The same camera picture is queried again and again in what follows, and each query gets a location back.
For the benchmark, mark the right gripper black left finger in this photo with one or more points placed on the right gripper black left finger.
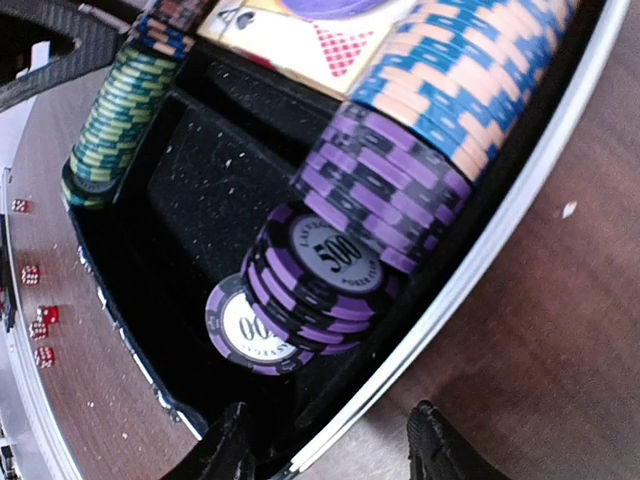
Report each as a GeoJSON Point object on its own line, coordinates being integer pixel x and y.
{"type": "Point", "coordinates": [224, 452]}

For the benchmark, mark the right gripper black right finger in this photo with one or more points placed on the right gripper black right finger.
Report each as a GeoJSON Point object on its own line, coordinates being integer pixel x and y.
{"type": "Point", "coordinates": [437, 451]}

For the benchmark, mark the purple black chip stack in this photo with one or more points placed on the purple black chip stack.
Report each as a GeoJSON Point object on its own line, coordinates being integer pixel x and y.
{"type": "Point", "coordinates": [374, 200]}

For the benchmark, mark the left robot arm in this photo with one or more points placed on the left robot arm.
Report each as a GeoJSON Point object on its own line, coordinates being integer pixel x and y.
{"type": "Point", "coordinates": [45, 44]}

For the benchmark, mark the red die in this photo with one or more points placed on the red die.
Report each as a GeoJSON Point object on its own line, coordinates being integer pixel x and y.
{"type": "Point", "coordinates": [44, 357]}
{"type": "Point", "coordinates": [49, 315]}
{"type": "Point", "coordinates": [20, 206]}
{"type": "Point", "coordinates": [38, 330]}
{"type": "Point", "coordinates": [30, 275]}

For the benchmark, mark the aluminium poker case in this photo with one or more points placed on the aluminium poker case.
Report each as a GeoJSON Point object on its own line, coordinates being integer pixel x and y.
{"type": "Point", "coordinates": [216, 159]}

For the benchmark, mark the blue peach chip stack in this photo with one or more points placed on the blue peach chip stack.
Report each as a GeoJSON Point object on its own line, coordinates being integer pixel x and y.
{"type": "Point", "coordinates": [460, 73]}

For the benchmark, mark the green yellow chip stack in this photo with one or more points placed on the green yellow chip stack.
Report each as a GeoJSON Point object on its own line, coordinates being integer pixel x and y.
{"type": "Point", "coordinates": [125, 105]}

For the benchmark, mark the playing card deck box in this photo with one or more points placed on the playing card deck box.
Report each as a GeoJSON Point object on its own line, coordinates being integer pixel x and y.
{"type": "Point", "coordinates": [326, 55]}

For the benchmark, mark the brown black chip stack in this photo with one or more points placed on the brown black chip stack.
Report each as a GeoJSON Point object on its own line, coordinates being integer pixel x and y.
{"type": "Point", "coordinates": [183, 15]}

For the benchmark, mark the purple small blind button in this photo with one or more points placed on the purple small blind button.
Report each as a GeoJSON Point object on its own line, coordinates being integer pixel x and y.
{"type": "Point", "coordinates": [327, 9]}

